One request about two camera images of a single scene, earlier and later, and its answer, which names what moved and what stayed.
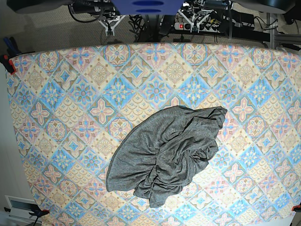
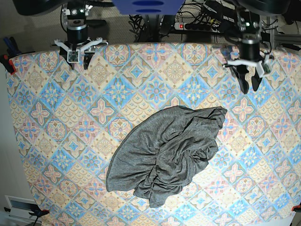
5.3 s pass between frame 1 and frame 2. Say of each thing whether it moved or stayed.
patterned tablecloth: stayed
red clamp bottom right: stayed
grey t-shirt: stayed
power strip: stayed
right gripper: moved
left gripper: moved
